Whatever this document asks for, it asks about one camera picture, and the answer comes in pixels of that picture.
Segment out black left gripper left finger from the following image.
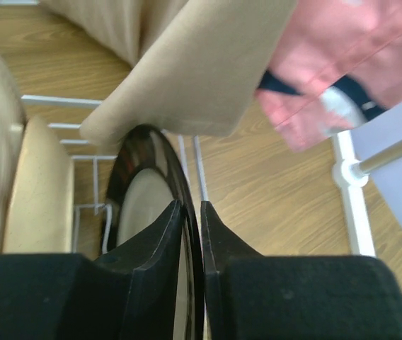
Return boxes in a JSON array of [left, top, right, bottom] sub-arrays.
[[0, 201, 182, 339]]

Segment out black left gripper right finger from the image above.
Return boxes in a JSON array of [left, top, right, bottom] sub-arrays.
[[201, 201, 402, 339]]

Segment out black rimmed silver plate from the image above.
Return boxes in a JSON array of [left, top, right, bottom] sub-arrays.
[[97, 125, 204, 339]]

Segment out beige plate orange leaves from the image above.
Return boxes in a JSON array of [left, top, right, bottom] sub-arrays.
[[2, 116, 74, 254]]

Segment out beige hanging shirt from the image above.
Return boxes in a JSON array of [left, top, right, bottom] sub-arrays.
[[42, 1, 296, 146]]

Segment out pink patterned hanging garment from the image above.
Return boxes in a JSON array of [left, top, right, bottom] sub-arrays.
[[255, 1, 402, 151]]

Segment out white wire dish rack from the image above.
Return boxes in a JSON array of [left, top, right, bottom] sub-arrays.
[[21, 94, 209, 252]]

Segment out white clothes rack frame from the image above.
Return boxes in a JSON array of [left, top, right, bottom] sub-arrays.
[[331, 131, 402, 257]]

